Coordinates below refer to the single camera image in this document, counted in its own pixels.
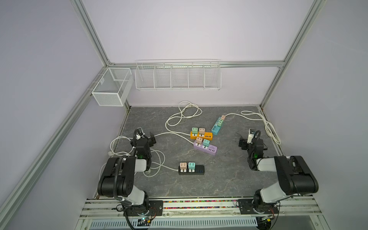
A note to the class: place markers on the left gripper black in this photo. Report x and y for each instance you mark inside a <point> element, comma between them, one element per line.
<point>150,139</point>

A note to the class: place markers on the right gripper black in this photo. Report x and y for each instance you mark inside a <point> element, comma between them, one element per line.
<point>243,143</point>

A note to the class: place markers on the purple power strip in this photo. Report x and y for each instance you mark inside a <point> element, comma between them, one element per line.
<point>210,149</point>

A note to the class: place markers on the black power strip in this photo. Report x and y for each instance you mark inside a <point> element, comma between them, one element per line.
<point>198,170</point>

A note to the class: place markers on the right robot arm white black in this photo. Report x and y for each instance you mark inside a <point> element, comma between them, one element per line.
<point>294,176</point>

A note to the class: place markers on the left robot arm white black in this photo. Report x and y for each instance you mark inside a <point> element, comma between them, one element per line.
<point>117,178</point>

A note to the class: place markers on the teal plug on purple strip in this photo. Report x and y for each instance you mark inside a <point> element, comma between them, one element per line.
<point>206,142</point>

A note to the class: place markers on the teal power strip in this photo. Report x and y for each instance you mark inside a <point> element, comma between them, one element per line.
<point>215,130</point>

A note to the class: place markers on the orange power strip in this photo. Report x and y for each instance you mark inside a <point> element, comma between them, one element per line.
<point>206,136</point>

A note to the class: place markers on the white mesh box basket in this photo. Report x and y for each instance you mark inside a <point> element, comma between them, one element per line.
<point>113,87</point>

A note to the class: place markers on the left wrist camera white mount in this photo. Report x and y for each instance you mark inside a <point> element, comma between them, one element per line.
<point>138,133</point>

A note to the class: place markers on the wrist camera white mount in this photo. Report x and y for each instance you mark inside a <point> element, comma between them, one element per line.
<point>251,135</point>
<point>138,133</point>

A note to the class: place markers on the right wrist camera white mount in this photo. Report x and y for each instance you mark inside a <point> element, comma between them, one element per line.
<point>251,135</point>

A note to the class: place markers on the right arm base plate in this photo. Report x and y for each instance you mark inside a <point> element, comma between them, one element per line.
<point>248,206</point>

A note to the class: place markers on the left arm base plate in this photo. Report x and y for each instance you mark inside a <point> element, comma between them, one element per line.
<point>151,208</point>

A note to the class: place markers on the white wire rack basket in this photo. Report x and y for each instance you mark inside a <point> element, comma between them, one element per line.
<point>178,74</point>

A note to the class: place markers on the aluminium front rail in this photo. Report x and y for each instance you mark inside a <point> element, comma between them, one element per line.
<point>204,213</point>

